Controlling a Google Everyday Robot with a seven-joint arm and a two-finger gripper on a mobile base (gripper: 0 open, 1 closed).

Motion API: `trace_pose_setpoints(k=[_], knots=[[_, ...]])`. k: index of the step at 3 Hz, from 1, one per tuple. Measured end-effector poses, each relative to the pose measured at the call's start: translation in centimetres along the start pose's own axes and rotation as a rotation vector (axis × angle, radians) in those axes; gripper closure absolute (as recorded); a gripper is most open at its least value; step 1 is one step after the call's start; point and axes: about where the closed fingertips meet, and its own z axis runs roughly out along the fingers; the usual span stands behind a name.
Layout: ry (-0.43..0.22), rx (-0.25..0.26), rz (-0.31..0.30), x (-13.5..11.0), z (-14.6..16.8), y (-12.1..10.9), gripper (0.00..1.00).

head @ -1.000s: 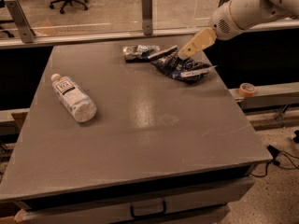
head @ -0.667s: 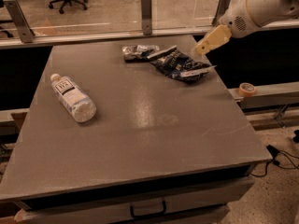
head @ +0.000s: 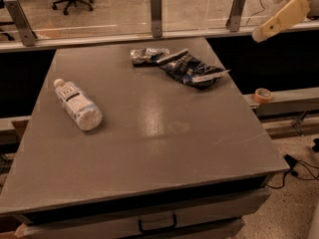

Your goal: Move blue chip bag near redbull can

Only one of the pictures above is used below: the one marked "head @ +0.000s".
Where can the roll of masking tape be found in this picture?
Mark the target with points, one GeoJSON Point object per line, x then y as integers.
{"type": "Point", "coordinates": [262, 96]}

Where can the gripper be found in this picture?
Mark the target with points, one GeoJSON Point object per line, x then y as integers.
{"type": "Point", "coordinates": [293, 12]}

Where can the black drawer handle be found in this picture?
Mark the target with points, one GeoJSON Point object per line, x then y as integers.
{"type": "Point", "coordinates": [157, 224]}

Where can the clear plastic water bottle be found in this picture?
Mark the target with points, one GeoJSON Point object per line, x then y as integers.
{"type": "Point", "coordinates": [82, 110]}

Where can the crushed Red Bull can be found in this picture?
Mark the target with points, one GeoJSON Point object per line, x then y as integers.
{"type": "Point", "coordinates": [147, 55]}

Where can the middle metal glass bracket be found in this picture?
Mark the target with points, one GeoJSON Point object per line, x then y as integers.
{"type": "Point", "coordinates": [156, 18]}

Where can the blue Kettle chip bag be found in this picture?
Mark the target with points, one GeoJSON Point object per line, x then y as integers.
{"type": "Point", "coordinates": [188, 70]}

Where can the metal glass bracket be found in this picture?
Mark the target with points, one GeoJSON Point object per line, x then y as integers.
{"type": "Point", "coordinates": [156, 18]}
{"type": "Point", "coordinates": [27, 36]}
{"type": "Point", "coordinates": [234, 19]}

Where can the right metal glass bracket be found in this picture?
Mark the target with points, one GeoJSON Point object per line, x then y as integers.
{"type": "Point", "coordinates": [234, 19]}

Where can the glass partition panel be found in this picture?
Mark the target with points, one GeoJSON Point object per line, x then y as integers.
{"type": "Point", "coordinates": [125, 20]}

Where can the left metal glass bracket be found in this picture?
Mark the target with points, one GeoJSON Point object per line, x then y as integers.
{"type": "Point", "coordinates": [27, 36]}

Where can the grey table drawer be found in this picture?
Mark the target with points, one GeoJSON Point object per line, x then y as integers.
{"type": "Point", "coordinates": [214, 217]}

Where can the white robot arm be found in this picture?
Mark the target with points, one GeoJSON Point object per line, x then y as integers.
{"type": "Point", "coordinates": [312, 15]}

